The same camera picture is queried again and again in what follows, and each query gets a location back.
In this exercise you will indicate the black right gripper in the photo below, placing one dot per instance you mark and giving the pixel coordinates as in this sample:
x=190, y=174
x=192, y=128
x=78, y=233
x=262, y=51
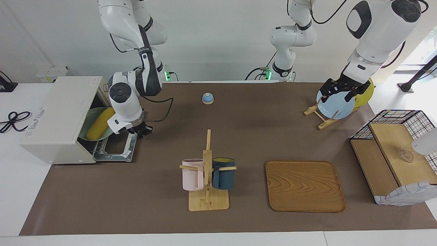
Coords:
x=140, y=127

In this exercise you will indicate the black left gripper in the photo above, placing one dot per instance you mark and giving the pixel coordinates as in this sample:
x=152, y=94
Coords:
x=344, y=85

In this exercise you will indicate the toaster oven glass door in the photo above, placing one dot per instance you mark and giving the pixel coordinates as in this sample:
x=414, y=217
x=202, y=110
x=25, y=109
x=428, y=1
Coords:
x=114, y=157

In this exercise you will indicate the yellow corn cob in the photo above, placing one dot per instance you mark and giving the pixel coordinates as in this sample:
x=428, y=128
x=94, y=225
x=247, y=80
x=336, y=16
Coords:
x=99, y=124

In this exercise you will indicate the light green plate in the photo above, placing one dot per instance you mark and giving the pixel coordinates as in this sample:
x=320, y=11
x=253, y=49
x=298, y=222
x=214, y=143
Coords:
x=89, y=117

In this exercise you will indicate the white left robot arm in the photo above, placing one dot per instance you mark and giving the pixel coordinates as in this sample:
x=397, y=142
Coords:
x=379, y=34

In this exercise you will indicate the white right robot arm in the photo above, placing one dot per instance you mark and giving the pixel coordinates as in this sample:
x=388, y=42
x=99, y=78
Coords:
x=124, y=102

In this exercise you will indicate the white toaster oven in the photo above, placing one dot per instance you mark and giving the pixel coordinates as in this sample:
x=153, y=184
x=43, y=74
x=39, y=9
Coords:
x=51, y=123

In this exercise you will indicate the light blue plate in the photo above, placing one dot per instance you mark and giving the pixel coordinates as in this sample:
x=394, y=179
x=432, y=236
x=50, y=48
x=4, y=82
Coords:
x=336, y=107

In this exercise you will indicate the yellow plate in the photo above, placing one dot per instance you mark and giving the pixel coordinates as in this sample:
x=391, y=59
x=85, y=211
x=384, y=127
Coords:
x=365, y=96

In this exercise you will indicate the wooden plate rack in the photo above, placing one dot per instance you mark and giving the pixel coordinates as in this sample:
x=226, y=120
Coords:
x=324, y=124

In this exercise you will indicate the brown table mat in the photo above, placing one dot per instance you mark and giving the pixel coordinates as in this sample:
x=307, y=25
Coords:
x=136, y=188

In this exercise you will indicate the pink mug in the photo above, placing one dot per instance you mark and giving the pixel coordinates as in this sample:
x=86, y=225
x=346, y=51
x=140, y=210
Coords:
x=191, y=177

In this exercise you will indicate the black stand leg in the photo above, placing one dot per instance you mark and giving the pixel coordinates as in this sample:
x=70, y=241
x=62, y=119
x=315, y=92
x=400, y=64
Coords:
x=406, y=87

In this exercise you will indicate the small blue dome bell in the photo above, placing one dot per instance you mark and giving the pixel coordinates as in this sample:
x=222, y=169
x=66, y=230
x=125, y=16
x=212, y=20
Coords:
x=207, y=99

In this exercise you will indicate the dark blue mug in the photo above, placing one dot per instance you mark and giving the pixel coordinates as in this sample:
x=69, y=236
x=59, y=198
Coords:
x=223, y=177

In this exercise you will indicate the small clear glass dish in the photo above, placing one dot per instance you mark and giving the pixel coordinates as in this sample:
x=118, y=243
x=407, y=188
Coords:
x=406, y=156

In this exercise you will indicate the wooden mug tree stand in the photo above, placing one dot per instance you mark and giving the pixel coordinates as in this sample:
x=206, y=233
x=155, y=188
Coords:
x=208, y=203

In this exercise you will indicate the wooden serving tray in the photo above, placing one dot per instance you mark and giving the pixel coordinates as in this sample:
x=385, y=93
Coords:
x=304, y=188

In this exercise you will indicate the white rounded blurry fixture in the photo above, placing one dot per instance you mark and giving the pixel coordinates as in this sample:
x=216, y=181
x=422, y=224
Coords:
x=426, y=143

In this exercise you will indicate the white power strip box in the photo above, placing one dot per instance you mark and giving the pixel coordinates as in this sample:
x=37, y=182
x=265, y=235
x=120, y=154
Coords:
x=46, y=77

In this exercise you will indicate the white checked fabric liner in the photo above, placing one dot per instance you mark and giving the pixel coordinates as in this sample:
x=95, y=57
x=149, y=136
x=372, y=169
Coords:
x=403, y=196

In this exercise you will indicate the black clamp mount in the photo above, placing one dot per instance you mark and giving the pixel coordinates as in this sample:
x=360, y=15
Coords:
x=6, y=87

